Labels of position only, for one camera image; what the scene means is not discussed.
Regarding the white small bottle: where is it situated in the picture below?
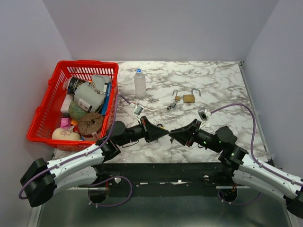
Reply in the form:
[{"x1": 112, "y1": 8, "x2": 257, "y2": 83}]
[{"x1": 77, "y1": 99, "x2": 92, "y2": 113}]

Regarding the pink small box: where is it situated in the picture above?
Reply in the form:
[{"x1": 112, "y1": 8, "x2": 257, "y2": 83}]
[{"x1": 60, "y1": 117, "x2": 71, "y2": 129}]

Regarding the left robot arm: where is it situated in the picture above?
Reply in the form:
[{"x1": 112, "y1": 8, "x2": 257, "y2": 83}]
[{"x1": 18, "y1": 116, "x2": 169, "y2": 208}]

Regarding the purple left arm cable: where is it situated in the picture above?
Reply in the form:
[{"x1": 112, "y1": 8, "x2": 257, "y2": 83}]
[{"x1": 18, "y1": 94, "x2": 132, "y2": 201}]

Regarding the red plastic basket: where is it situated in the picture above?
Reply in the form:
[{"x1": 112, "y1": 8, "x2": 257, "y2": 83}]
[{"x1": 27, "y1": 60, "x2": 119, "y2": 152}]

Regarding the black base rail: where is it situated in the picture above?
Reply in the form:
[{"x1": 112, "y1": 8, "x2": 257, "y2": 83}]
[{"x1": 93, "y1": 163, "x2": 238, "y2": 201}]

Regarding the brown round object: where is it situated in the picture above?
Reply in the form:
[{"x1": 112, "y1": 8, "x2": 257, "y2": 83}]
[{"x1": 78, "y1": 113, "x2": 105, "y2": 136}]

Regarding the green round sponge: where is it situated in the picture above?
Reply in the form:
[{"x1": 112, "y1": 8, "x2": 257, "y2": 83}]
[{"x1": 68, "y1": 101, "x2": 88, "y2": 121}]

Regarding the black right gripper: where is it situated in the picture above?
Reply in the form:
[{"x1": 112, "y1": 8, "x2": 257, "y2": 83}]
[{"x1": 169, "y1": 118, "x2": 222, "y2": 153}]

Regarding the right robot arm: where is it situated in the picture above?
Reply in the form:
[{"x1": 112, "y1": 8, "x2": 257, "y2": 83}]
[{"x1": 169, "y1": 119, "x2": 303, "y2": 218}]

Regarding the panda keychain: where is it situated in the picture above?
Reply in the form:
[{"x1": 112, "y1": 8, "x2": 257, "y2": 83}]
[{"x1": 167, "y1": 102, "x2": 177, "y2": 110}]

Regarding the grey crumpled bag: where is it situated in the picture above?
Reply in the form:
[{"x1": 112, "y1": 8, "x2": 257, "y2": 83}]
[{"x1": 74, "y1": 74, "x2": 112, "y2": 113}]

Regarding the clear water bottle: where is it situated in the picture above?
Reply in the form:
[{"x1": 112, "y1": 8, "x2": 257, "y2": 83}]
[{"x1": 134, "y1": 69, "x2": 146, "y2": 98}]

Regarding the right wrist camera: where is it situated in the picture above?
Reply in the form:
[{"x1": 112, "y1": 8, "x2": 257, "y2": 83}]
[{"x1": 198, "y1": 108, "x2": 212, "y2": 124}]

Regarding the large brass padlock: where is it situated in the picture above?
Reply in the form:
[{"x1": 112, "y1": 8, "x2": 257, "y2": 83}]
[{"x1": 183, "y1": 88, "x2": 201, "y2": 104}]

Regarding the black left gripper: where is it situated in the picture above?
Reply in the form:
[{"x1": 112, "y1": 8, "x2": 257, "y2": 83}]
[{"x1": 117, "y1": 116, "x2": 168, "y2": 147}]

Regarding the small brass padlock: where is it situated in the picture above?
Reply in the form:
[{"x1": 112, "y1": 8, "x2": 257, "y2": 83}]
[{"x1": 172, "y1": 89, "x2": 181, "y2": 102}]

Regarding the blue tube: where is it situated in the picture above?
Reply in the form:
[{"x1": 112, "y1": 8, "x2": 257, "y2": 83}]
[{"x1": 100, "y1": 83, "x2": 112, "y2": 116}]

